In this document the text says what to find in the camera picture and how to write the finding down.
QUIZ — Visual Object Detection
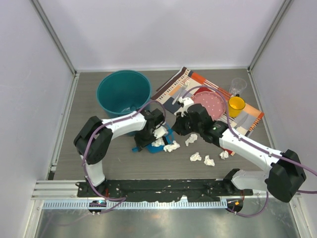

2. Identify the paper scrap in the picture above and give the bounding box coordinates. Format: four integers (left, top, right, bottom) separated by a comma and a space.
163, 140, 180, 153
151, 137, 165, 147
185, 133, 198, 146
204, 155, 215, 167
190, 152, 202, 162
219, 150, 229, 160

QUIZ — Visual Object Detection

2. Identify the blue dustpan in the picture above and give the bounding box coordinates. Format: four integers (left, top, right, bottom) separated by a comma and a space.
132, 124, 173, 153

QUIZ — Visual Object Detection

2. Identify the teal trash bin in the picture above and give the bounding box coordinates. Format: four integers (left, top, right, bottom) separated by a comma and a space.
96, 69, 152, 137

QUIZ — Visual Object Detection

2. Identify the blue hand brush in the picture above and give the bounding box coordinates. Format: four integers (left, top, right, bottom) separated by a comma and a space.
162, 134, 174, 145

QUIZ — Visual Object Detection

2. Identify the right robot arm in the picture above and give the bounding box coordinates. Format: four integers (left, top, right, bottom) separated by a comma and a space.
172, 102, 307, 203

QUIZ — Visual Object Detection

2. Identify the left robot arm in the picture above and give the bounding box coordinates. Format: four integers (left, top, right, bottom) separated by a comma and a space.
74, 109, 167, 190

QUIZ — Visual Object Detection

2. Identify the pink dotted plate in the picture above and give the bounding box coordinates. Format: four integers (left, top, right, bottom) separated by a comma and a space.
192, 91, 226, 120

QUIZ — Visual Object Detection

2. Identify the patterned placemat cloth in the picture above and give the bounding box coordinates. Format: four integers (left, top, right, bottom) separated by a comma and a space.
151, 66, 264, 156

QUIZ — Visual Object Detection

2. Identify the white plastic fork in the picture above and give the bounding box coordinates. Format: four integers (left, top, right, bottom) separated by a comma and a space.
172, 80, 189, 105

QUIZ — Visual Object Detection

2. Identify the yellow mug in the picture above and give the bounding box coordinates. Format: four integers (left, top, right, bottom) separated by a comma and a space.
227, 96, 246, 118

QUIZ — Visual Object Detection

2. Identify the clear plastic cup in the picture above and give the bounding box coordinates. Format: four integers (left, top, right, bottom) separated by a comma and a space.
229, 78, 247, 96

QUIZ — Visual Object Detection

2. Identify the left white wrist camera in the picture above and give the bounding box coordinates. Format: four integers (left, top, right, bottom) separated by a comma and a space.
153, 126, 168, 139

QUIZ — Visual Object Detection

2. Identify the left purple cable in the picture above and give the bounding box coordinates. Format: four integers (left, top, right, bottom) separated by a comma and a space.
81, 100, 166, 215

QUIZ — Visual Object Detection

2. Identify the purple cable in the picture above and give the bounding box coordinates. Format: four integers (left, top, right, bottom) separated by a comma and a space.
183, 85, 317, 218
81, 100, 166, 215

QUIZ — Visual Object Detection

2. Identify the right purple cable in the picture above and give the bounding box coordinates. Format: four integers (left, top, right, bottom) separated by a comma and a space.
183, 85, 317, 218

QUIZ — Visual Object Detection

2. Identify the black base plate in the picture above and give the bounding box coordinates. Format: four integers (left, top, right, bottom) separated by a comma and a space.
76, 179, 253, 202

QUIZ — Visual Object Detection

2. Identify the white slotted cable duct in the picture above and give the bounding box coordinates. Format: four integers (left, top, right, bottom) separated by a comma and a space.
42, 199, 227, 210

